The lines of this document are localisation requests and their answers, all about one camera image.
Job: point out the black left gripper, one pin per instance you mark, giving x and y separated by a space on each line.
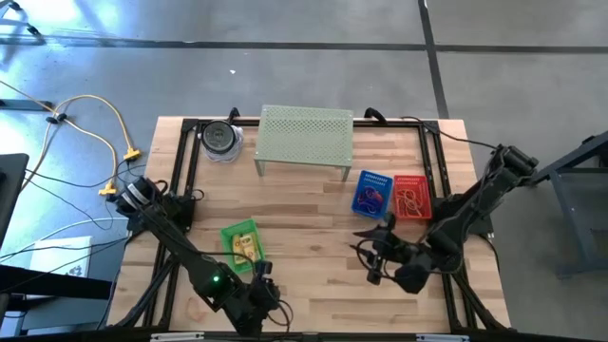
264 293

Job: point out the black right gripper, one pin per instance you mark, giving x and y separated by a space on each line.
387 252

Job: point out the orange rubber band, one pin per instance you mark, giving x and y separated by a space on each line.
423 207
188 309
401 199

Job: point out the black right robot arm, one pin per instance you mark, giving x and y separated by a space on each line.
475 204

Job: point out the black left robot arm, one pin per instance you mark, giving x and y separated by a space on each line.
180 247

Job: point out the black desk top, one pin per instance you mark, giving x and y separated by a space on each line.
12 190

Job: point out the blue plastic basket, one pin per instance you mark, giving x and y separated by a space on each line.
385 212

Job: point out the green plastic basket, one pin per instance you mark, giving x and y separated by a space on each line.
227 240

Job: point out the red plastic basket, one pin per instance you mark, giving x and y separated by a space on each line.
427 183

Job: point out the silver aluminium bar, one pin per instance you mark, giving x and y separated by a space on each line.
442 338
176 337

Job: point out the pale green perforated metal shelf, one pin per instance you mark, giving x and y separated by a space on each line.
304 138

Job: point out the white cylindrical canister black top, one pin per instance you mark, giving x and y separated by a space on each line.
217 137

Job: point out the white cardboard box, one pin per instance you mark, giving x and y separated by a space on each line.
57 256

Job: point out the black beam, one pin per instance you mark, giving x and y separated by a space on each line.
47 285

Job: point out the black floor stand foot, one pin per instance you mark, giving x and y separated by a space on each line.
28 105

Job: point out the grey metal table frame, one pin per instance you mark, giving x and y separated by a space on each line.
572 223

